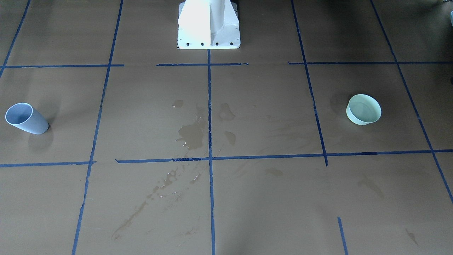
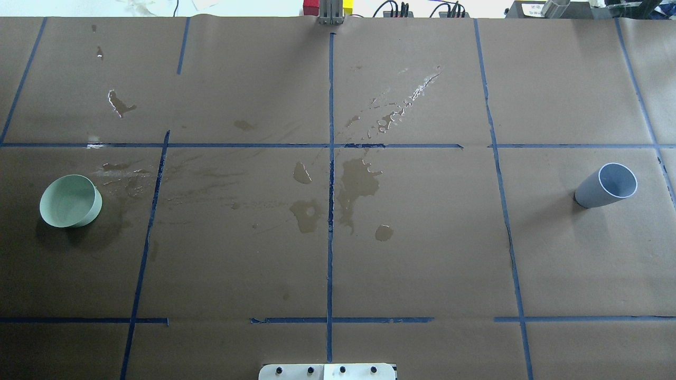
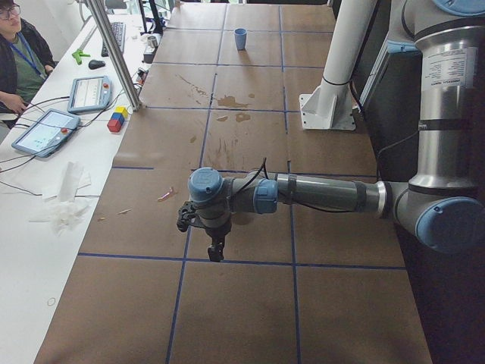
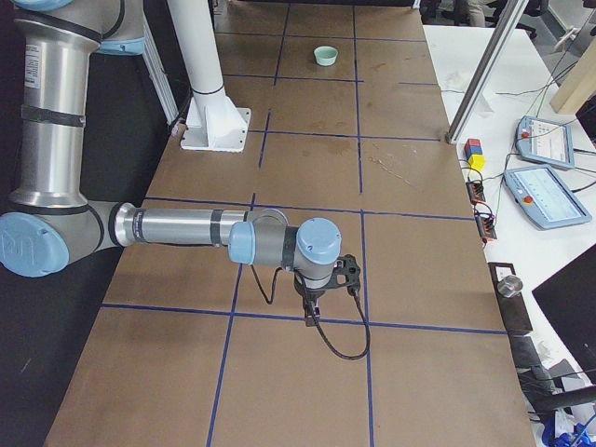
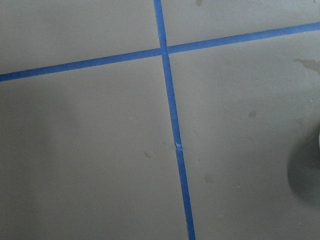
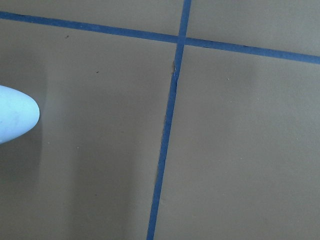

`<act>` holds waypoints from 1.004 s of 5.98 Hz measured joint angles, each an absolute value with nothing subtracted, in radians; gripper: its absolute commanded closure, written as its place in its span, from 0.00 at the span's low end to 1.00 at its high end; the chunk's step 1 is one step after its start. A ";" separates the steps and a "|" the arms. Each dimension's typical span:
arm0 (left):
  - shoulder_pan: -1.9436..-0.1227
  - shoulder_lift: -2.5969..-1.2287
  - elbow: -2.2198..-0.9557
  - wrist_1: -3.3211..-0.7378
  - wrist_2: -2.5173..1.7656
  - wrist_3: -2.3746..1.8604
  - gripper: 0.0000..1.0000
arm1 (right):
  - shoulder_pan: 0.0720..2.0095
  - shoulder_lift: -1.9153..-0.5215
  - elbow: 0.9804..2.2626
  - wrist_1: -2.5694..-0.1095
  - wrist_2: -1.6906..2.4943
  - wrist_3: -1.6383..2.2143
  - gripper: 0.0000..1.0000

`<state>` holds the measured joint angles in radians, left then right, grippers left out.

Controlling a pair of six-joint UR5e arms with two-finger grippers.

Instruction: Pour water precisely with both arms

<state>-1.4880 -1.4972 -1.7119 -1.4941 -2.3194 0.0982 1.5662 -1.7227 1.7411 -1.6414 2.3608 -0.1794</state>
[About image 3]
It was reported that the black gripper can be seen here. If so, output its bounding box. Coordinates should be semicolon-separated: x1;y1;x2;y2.
201;215;232;262

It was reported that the blue plastic cup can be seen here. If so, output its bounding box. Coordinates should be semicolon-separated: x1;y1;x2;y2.
233;28;247;51

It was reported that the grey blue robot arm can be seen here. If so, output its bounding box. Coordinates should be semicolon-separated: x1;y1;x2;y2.
177;1;484;262

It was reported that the crumpled white tissue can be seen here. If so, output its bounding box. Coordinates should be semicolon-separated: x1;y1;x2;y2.
28;201;90;234

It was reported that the folded white tissue sheet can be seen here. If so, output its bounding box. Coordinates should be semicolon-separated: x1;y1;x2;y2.
42;162;91;202

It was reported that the red block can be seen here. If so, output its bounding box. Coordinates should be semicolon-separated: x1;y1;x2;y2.
107;118;123;133

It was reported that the blue block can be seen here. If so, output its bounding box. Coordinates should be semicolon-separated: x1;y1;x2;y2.
111;112;125;124

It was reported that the yellow block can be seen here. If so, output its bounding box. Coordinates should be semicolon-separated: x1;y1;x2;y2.
114;106;129;119

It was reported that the far blue teach pendant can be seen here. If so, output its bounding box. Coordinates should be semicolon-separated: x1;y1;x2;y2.
67;76;112;115

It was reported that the blue teach pendant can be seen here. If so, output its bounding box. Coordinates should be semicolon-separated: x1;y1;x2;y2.
67;76;112;115
11;108;80;158

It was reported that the near blue teach pendant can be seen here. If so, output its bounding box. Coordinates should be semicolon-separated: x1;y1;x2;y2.
11;108;80;158

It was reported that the small metal can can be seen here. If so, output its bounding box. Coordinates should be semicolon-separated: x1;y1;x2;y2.
147;36;158;49

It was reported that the black computer mouse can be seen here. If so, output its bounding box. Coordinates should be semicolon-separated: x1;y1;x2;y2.
88;60;105;70

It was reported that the green plastic tool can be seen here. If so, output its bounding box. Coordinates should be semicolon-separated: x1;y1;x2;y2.
72;49;90;65

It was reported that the black keyboard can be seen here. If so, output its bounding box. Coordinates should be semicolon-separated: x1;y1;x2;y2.
101;21;126;57

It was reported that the person in dark jacket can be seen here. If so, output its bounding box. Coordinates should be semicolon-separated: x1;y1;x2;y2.
1;1;56;116

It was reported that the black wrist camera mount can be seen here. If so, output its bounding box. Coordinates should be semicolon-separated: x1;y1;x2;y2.
177;201;203;232

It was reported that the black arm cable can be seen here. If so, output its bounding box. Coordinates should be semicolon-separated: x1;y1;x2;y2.
227;158;361;214

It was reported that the white mast base plate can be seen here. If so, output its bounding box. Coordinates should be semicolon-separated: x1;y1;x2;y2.
299;81;356;130

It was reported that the aluminium frame post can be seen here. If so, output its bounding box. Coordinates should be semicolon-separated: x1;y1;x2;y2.
86;0;142;111

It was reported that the white camera mast pole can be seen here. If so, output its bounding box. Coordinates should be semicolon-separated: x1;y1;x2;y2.
322;0;377;86

